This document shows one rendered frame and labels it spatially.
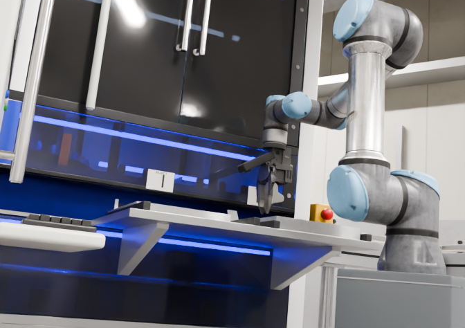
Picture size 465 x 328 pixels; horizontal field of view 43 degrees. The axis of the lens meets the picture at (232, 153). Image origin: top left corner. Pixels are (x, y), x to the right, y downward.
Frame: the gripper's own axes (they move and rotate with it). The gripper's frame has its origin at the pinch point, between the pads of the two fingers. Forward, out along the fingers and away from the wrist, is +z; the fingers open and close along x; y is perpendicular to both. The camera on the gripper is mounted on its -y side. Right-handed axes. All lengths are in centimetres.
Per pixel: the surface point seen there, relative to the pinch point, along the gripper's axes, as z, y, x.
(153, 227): 11.0, -37.6, -17.4
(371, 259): 9, 60, 26
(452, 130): -97, 216, 149
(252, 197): -5.4, 3.0, 14.6
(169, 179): -6.8, -25.4, 14.3
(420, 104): -119, 205, 169
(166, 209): 5.5, -33.2, -11.7
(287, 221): 5.5, -3.8, -22.8
